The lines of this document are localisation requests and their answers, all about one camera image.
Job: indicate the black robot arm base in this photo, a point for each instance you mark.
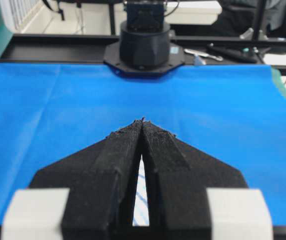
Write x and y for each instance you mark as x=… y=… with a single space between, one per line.
x=144 y=46

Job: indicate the white blue plaid towel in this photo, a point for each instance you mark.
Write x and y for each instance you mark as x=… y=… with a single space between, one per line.
x=141 y=215

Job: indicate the black office chair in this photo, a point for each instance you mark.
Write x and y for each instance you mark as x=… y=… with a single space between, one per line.
x=239 y=15

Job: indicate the black handled tool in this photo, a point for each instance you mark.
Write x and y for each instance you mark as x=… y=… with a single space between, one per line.
x=226 y=53

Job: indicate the silver metal tool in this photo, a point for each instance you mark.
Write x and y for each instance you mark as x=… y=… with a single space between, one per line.
x=203 y=54

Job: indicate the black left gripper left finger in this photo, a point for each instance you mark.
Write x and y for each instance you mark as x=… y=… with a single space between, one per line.
x=80 y=196

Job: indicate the blue table cloth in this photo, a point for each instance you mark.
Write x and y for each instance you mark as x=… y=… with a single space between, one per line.
x=234 y=113

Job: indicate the black aluminium frame rail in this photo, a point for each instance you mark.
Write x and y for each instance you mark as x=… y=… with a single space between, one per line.
x=79 y=49

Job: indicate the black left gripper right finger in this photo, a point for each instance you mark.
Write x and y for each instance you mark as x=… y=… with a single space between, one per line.
x=194 y=196

